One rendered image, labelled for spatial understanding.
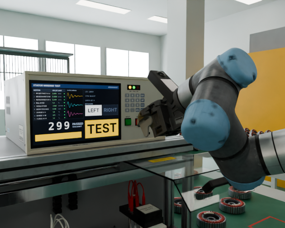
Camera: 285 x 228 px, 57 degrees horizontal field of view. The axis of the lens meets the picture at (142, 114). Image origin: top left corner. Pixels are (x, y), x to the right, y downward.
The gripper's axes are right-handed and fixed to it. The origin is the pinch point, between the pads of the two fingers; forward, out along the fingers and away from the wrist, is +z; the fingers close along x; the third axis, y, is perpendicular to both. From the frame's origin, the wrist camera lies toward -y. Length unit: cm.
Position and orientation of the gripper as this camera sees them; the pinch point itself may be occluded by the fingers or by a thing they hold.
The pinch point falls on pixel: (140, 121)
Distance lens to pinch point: 74.4
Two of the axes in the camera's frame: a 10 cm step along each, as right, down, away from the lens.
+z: -5.2, 3.8, 7.7
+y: 2.4, 9.3, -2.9
